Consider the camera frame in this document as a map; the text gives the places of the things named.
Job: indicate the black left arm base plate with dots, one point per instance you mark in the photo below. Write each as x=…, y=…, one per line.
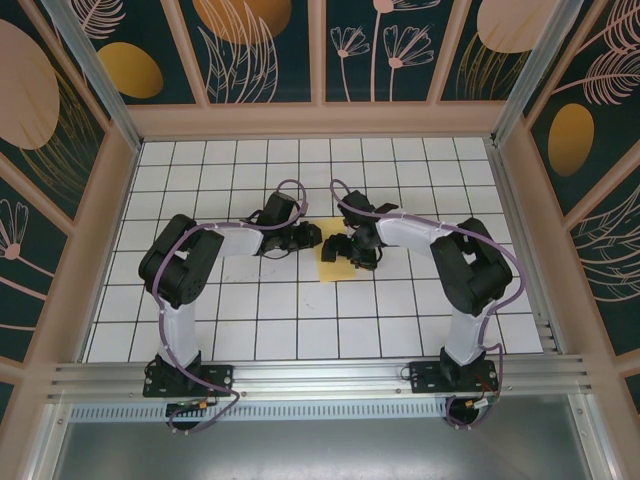
x=220, y=380

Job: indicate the aluminium frame post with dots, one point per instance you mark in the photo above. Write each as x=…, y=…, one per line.
x=91, y=65
x=539, y=65

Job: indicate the grey metal sheet panel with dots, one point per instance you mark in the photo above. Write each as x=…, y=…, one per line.
x=325, y=450

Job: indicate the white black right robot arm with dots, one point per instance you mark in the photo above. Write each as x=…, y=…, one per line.
x=472, y=270

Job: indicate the aluminium mounting rail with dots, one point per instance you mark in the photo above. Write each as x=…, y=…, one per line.
x=325, y=375

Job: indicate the yellow cloth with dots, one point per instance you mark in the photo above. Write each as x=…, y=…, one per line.
x=335, y=273

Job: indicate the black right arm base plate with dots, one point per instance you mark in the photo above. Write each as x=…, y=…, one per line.
x=425, y=377

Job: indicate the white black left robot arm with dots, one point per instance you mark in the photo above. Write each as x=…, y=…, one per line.
x=180, y=265

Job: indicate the aluminium side rail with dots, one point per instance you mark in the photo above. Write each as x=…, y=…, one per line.
x=526, y=250

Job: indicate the white grid mat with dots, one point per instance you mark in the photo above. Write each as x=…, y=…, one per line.
x=300, y=330

